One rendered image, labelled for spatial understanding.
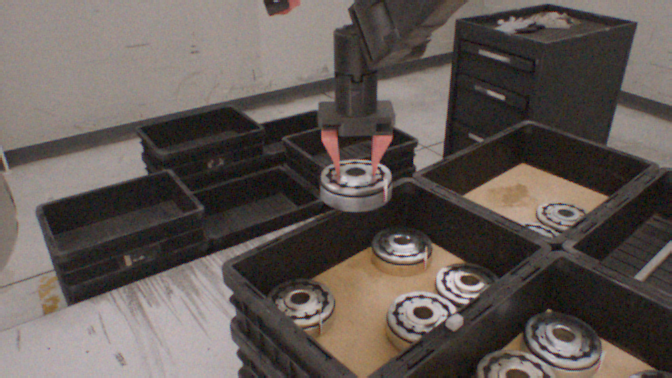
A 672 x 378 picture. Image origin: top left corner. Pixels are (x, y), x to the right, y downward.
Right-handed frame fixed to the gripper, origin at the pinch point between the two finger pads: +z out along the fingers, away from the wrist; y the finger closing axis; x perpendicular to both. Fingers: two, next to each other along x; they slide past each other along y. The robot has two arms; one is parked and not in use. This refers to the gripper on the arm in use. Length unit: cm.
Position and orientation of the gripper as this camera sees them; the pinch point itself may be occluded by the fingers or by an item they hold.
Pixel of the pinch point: (355, 169)
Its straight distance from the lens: 78.5
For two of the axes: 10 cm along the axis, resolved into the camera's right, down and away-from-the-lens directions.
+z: 0.1, 8.8, 4.8
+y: -10.0, 0.2, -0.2
